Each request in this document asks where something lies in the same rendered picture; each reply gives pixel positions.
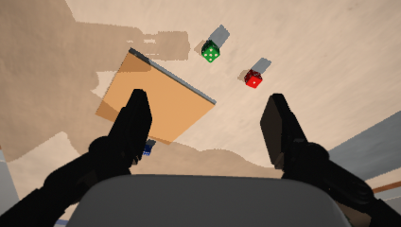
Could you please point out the dark blue die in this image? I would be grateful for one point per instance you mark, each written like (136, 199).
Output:
(147, 150)

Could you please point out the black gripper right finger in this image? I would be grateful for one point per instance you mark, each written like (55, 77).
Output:
(308, 162)

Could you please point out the green die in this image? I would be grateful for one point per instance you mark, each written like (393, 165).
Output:
(210, 51)

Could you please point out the tan flat mat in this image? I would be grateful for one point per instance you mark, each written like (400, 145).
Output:
(174, 107)

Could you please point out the red die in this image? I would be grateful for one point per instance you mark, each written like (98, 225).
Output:
(253, 79)

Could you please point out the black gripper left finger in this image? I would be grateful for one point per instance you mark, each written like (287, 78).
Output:
(108, 156)

